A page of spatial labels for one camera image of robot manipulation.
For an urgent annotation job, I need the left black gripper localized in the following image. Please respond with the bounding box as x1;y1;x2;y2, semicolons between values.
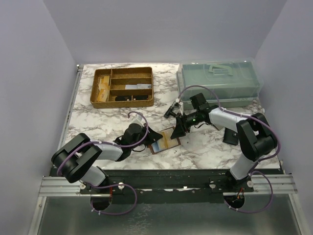
131;123;163;150

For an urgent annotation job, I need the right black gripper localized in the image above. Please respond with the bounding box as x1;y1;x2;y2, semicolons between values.
171;111;201;140

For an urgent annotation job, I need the blue credit card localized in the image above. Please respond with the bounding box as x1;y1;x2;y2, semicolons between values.
151;141;168;153

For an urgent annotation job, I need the brown leather card holder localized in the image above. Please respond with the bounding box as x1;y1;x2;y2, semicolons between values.
149;127;181;155

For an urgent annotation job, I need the gold credit card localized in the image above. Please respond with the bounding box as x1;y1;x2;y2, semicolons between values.
160;128;179;149

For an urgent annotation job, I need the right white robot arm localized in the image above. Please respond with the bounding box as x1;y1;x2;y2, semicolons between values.
164;93;280;192

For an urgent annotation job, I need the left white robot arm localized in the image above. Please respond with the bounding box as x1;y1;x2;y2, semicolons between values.
51;123;163;193

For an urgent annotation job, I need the grey card wallet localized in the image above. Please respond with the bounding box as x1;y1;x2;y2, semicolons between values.
213;124;223;130

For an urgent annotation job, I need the white card in tray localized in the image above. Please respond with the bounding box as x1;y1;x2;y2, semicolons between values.
125;84;152;90

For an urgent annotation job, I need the black T-shaped pipe fitting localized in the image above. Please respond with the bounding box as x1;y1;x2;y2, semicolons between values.
164;106;176;118

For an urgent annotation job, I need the black item in tray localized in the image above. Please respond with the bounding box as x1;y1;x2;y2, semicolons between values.
115;95;149;102

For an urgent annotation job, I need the black snap wallet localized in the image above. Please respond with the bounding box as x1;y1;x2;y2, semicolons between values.
223;128;239;145

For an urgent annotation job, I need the brown cork organizer tray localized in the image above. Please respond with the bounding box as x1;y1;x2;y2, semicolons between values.
90;67;154;109

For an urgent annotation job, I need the clear lidded plastic box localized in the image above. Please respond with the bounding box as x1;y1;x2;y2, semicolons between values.
177;59;264;110

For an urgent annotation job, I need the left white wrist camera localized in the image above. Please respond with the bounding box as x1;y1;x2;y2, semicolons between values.
132;114;145;127

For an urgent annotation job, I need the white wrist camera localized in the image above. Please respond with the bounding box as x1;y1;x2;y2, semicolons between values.
172;98;184;115
132;114;145;127

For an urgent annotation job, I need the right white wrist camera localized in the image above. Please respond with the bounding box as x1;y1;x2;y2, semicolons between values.
172;98;184;115

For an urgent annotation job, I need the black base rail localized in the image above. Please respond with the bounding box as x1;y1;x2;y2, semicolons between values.
50;168;261;205

